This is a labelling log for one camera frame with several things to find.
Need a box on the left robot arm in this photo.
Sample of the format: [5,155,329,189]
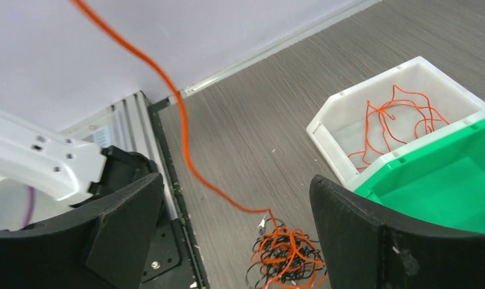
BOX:
[0,99,155,208]

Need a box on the cable bundle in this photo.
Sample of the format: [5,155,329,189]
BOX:
[246,217,330,289]

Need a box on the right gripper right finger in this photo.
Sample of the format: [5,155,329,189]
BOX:
[309,175,485,288]

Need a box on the white plastic bin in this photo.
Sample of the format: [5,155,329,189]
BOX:
[306,56,485,191]

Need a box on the green plastic bin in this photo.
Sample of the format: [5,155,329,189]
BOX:
[354,119,485,234]

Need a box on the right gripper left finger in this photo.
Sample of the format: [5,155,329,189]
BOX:
[0,173,164,288]

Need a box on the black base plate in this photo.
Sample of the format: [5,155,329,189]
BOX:
[140,100,211,288]

